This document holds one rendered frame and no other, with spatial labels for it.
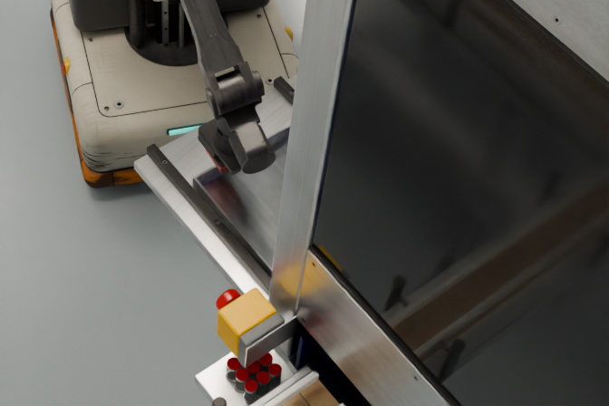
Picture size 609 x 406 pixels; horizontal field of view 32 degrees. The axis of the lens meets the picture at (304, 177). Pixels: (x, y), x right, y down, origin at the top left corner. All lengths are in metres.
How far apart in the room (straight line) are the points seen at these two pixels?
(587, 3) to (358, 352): 0.76
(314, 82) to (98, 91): 1.65
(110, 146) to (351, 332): 1.41
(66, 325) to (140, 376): 0.23
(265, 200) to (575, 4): 1.10
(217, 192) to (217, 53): 0.33
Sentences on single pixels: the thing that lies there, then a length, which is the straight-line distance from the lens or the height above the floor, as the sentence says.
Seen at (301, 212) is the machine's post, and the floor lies 1.27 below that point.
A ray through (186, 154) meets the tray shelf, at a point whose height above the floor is 0.88.
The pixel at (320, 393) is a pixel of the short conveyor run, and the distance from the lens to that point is 1.63.
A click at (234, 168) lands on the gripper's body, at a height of 0.99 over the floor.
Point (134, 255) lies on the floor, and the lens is 2.84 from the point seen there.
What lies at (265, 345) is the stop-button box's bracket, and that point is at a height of 1.00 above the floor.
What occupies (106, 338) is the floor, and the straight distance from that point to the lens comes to 2.72.
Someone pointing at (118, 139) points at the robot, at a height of 0.25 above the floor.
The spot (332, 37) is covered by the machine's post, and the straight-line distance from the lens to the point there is 1.12.
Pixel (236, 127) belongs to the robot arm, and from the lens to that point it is 1.66.
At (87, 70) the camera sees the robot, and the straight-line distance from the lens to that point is 2.86.
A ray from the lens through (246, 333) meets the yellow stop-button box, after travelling 1.55.
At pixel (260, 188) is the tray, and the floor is 0.88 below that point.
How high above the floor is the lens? 2.40
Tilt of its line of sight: 53 degrees down
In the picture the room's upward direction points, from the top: 9 degrees clockwise
